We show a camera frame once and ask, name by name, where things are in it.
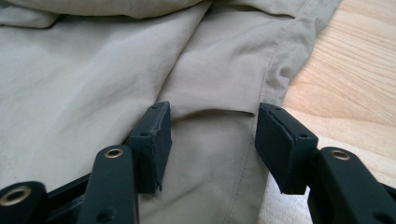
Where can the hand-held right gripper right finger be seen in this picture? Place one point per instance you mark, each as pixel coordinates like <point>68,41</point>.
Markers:
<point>283,149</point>

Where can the khaki shorts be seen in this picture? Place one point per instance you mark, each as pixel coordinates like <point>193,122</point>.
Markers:
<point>77,77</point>

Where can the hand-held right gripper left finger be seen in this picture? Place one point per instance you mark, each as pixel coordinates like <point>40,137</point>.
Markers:
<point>152,146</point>

